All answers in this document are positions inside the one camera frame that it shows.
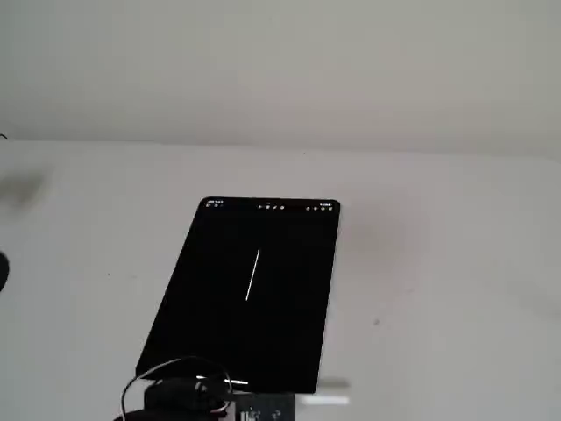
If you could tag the white apple pencil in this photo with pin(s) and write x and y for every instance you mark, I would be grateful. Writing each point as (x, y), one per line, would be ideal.
(324, 400)

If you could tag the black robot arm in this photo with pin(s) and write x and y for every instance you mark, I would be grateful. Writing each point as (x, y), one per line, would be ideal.
(175, 394)

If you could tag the black screen silver ipad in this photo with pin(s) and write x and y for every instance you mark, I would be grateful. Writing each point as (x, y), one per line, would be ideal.
(263, 329)

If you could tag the black round object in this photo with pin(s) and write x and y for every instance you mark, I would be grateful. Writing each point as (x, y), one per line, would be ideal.
(3, 272)

